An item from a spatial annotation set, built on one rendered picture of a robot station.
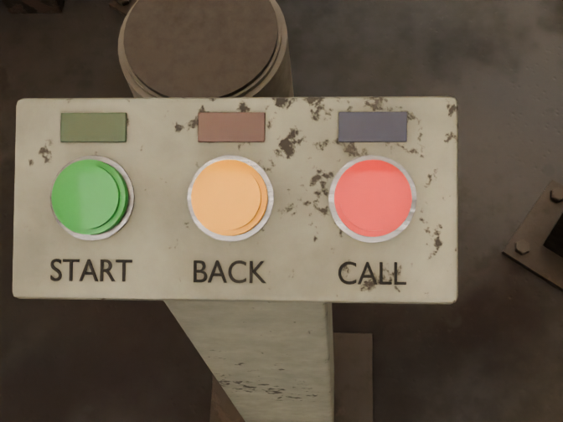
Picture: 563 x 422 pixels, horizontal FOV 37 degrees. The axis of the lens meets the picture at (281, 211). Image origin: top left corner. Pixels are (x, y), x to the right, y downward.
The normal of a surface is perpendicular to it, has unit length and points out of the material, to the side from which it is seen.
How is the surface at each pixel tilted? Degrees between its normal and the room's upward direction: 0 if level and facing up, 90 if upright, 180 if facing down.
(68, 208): 20
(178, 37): 0
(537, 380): 0
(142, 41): 0
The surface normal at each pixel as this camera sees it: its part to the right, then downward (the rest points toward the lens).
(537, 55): -0.07, -0.38
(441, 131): -0.07, -0.04
